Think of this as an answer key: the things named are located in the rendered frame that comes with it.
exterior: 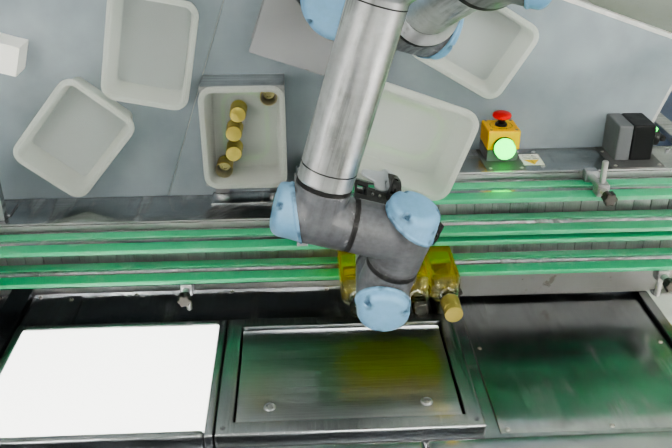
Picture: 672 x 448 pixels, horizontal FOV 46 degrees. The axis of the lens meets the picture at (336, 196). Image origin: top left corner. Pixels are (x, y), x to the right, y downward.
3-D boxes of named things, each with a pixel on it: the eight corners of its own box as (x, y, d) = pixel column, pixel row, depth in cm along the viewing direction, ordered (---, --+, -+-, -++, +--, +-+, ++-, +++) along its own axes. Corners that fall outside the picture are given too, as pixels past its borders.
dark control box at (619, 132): (600, 145, 176) (614, 161, 169) (605, 112, 173) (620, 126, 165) (636, 145, 177) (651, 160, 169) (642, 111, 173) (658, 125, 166)
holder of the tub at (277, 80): (211, 193, 177) (208, 209, 170) (202, 74, 165) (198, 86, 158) (288, 191, 178) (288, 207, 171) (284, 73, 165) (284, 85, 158)
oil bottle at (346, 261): (336, 253, 170) (342, 310, 151) (336, 230, 168) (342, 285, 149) (362, 253, 171) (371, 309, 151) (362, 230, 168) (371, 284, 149)
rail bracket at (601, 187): (577, 178, 166) (600, 207, 154) (582, 145, 162) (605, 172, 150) (596, 177, 166) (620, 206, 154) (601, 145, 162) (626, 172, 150)
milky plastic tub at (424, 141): (356, 60, 136) (360, 74, 128) (474, 100, 140) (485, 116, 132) (322, 149, 142) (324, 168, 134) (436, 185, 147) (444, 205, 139)
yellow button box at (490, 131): (478, 148, 175) (485, 162, 168) (481, 116, 172) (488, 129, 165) (509, 147, 175) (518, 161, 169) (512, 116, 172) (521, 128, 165)
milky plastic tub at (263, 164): (209, 172, 174) (205, 189, 166) (201, 74, 164) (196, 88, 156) (288, 170, 175) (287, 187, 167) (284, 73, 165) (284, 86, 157)
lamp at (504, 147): (492, 156, 168) (495, 162, 165) (493, 136, 166) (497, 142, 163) (512, 156, 168) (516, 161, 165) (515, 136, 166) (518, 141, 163)
